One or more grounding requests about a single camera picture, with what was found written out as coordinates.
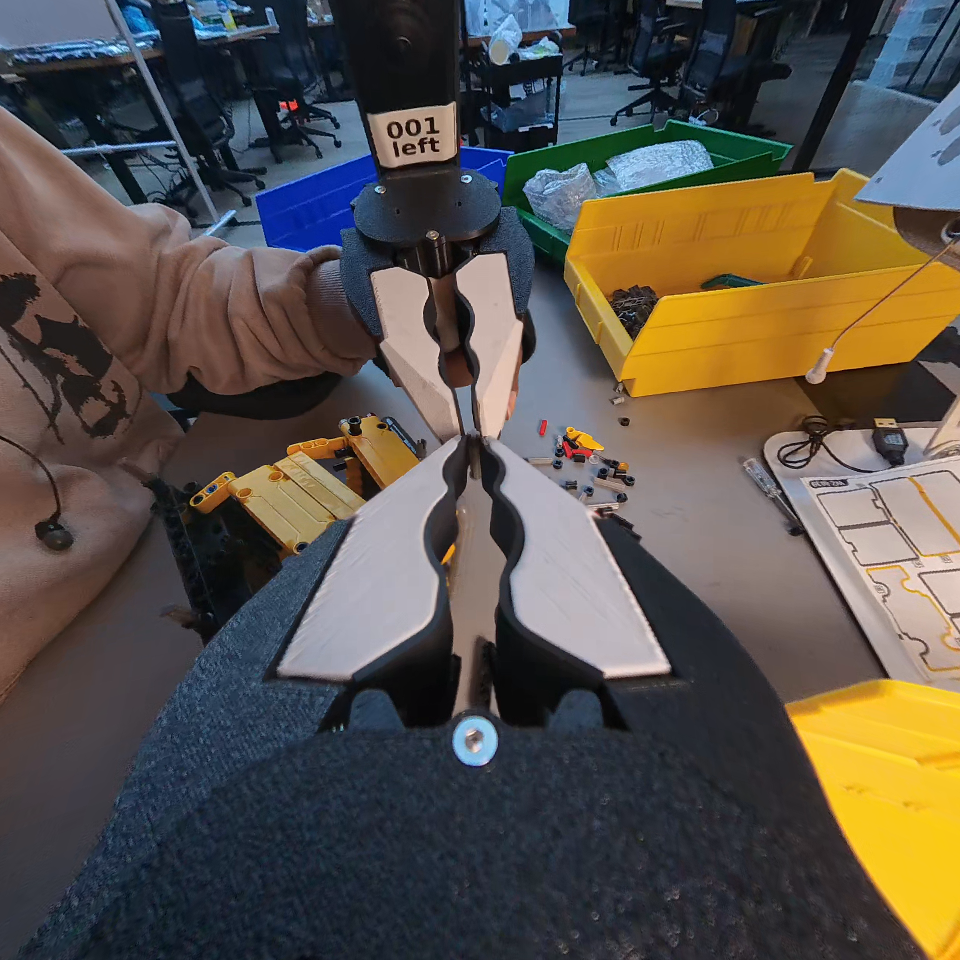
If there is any person's left forearm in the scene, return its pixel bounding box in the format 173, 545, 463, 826
133, 201, 378, 396

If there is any pile of small brick pins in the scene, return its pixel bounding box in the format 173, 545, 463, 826
523, 418, 640, 539

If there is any yellow toy brick vehicle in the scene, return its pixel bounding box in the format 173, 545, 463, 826
144, 412, 426, 640

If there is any black textured pad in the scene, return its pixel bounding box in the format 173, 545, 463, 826
167, 369, 344, 423

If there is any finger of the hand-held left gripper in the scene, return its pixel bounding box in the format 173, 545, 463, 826
456, 252, 526, 440
371, 267, 468, 445

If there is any white printed sheet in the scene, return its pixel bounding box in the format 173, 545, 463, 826
799, 459, 960, 678

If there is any black earphone with cable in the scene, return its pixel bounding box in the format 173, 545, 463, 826
0, 433, 78, 554

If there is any black cable with plug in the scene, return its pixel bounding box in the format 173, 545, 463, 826
774, 414, 912, 475

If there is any instruction booklet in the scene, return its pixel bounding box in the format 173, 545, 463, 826
853, 96, 960, 213

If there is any black office chair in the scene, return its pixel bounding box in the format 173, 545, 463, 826
609, 0, 681, 126
152, 0, 269, 209
677, 0, 794, 138
246, 0, 344, 164

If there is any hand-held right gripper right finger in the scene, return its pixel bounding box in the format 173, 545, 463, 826
480, 438, 673, 712

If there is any blue plastic bin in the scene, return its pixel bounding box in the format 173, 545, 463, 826
255, 144, 516, 254

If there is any bubble wrap sheet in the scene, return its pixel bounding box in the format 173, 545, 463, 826
591, 138, 717, 194

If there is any beige printed sweatshirt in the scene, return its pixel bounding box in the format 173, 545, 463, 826
0, 105, 186, 700

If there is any clear plastic bag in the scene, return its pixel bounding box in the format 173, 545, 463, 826
521, 162, 599, 231

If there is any heap of black brick connectors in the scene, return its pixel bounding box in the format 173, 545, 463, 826
606, 283, 663, 340

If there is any white cable with plug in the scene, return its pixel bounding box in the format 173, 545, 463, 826
804, 231, 960, 387

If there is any black flat device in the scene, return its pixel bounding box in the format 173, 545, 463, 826
795, 358, 960, 430

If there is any clear pen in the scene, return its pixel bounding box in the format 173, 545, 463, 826
741, 456, 807, 539

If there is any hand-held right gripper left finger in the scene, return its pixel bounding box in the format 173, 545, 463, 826
276, 437, 468, 712

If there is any yellow plastic bin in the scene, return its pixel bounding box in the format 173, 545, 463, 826
784, 677, 960, 960
562, 167, 960, 400

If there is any black utility cart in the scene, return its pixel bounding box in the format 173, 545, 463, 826
478, 51, 565, 153

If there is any green plastic bin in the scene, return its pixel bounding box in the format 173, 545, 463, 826
501, 118, 795, 265

